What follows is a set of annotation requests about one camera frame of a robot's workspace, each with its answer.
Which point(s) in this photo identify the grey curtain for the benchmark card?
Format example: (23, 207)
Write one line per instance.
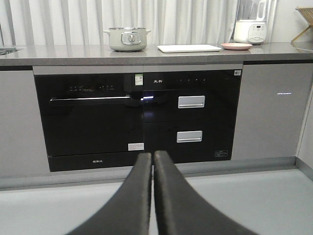
(82, 22)

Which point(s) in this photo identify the green electric cooking pot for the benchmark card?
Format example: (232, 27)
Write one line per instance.
(127, 38)

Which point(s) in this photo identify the cream bear serving tray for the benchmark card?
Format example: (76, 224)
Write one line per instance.
(188, 48)

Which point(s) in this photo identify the grey cabinet door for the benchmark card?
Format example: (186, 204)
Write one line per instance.
(271, 107)

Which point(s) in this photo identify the white blender appliance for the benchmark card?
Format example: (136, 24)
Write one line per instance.
(251, 24)

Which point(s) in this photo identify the pink round plate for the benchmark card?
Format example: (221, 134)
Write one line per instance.
(236, 46)

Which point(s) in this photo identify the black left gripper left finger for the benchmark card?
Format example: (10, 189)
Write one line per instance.
(128, 210)

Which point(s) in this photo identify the black built-in dishwasher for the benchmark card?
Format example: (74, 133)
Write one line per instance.
(91, 120)

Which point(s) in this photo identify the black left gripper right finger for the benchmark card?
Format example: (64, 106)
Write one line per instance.
(180, 210)

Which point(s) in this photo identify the black disinfection cabinet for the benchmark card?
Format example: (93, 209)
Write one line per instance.
(191, 114)

